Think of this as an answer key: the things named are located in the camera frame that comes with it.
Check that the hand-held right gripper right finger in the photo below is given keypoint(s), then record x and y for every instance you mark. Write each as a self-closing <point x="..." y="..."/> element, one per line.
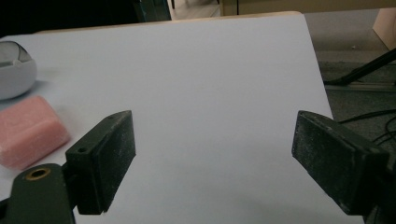
<point x="336" y="161"/>

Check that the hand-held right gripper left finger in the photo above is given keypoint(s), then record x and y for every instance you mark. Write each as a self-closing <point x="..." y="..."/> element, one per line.
<point x="102" y="161"/>

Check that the pink soap bar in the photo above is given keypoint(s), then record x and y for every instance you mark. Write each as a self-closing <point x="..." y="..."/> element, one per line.
<point x="28" y="132"/>

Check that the black stand leg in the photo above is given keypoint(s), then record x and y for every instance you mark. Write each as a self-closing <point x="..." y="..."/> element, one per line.
<point x="362" y="70"/>

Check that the white round soap dish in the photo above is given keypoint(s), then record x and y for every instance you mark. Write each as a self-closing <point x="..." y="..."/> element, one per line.
<point x="14" y="71"/>

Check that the light wooden furniture panel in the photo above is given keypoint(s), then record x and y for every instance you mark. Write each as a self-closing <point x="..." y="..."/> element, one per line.
<point x="386" y="26"/>

